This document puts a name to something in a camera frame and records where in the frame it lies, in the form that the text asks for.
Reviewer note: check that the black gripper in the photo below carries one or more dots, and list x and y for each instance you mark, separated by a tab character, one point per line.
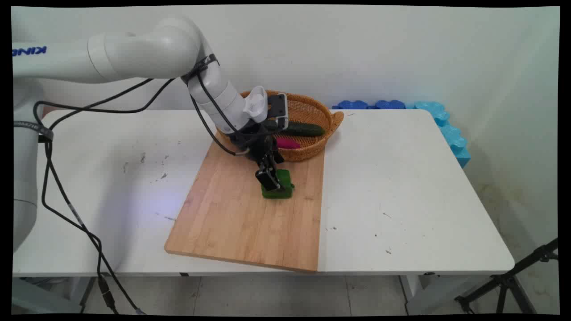
255	143

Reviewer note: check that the green bell pepper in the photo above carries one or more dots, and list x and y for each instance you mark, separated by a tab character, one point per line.
285	185

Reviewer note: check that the dark green cucumber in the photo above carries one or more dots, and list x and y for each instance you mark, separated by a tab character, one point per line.
305	129

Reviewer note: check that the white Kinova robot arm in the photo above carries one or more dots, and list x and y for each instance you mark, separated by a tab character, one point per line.
134	53

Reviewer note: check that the magenta purple eggplant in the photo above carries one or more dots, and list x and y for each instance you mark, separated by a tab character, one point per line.
287	143

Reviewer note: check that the woven wicker basket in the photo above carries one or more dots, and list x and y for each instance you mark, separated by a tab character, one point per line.
308	149

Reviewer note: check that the wooden cutting board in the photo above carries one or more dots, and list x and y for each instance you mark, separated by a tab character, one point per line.
241	223

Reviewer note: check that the light blue foam mat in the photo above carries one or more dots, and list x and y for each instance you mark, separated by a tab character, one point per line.
450	133

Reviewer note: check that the white table leg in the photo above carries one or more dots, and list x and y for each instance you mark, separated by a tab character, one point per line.
417	294

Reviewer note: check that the black tripod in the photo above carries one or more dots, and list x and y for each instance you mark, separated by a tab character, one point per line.
508	281

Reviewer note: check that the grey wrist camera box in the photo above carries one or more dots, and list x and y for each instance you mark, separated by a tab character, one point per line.
279	109

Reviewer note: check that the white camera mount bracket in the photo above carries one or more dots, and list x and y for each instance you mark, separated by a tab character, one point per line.
255	103

